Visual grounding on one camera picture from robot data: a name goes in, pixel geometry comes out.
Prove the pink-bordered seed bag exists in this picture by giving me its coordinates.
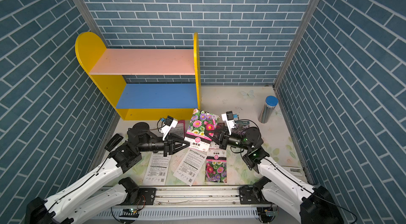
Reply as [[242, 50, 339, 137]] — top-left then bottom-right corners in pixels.
[[170, 120, 186, 138]]

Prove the colourful flower seed bag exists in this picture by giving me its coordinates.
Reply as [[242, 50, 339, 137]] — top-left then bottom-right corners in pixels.
[[205, 148, 227, 183]]

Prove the white back-side seed bag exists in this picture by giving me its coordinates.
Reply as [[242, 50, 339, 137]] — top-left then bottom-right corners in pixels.
[[143, 152, 171, 186]]

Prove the green gourd seed bag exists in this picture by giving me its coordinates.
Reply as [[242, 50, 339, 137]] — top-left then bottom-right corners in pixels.
[[173, 149, 207, 186]]

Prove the candy chrysanthemum seed bag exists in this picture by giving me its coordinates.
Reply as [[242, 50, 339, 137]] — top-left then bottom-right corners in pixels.
[[185, 109, 219, 152]]

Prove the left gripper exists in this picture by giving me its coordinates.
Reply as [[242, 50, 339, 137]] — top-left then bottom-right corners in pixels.
[[136, 133, 188, 158]]

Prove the small black box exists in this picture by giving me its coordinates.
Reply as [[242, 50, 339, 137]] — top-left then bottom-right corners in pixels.
[[104, 134, 124, 152]]

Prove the purple flower seed bag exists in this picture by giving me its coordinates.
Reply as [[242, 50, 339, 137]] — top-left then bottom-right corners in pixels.
[[236, 120, 251, 129]]

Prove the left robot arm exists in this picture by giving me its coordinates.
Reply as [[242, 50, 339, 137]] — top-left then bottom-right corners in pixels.
[[24, 122, 190, 224]]

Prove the steel bottle blue cap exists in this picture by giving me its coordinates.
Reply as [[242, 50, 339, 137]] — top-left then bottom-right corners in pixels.
[[258, 96, 279, 124]]

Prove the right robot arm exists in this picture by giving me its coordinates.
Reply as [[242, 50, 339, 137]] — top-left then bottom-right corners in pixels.
[[205, 127, 344, 224]]

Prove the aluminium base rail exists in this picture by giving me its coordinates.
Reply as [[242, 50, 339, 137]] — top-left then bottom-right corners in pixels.
[[55, 185, 334, 224]]

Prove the yellow wooden shelf unit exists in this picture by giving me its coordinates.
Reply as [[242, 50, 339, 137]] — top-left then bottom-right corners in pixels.
[[75, 32, 202, 120]]

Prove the floral table mat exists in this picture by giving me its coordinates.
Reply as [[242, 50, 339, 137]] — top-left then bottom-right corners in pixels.
[[106, 85, 302, 186]]

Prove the red peony seed bag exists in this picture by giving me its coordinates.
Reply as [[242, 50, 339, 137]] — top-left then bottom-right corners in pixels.
[[216, 122, 225, 129]]

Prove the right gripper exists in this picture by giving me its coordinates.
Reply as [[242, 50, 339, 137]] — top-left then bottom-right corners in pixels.
[[207, 128, 252, 153]]

